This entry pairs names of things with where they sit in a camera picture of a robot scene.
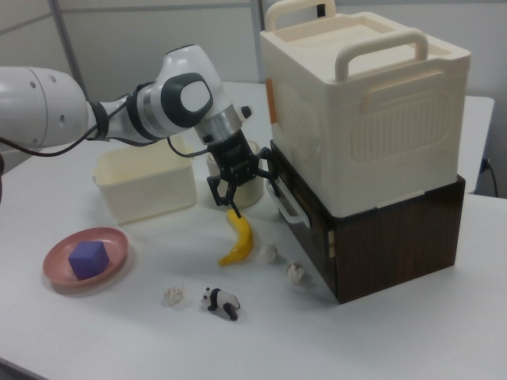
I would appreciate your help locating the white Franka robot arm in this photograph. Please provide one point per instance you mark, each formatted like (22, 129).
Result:
(182, 99)

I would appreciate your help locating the pink plate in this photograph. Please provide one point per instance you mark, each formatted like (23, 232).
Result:
(115, 245)

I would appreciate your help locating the purple cube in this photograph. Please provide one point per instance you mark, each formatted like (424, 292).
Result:
(88, 260)

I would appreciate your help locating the dark wooden drawer cabinet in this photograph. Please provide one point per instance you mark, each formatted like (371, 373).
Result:
(396, 245)

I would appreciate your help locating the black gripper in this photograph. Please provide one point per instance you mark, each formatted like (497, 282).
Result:
(231, 158)

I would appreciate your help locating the yellow toy banana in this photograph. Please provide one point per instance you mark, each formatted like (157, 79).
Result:
(242, 239)

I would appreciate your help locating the cream plastic bin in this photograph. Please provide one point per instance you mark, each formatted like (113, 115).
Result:
(150, 198)

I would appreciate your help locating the panda toy figure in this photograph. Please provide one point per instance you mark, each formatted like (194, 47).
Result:
(218, 300)

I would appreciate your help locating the small cream lidded trash can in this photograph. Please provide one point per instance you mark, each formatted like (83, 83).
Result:
(251, 194)

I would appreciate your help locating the crumpled white paper ball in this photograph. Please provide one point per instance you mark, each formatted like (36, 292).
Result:
(268, 253)
(295, 271)
(173, 296)

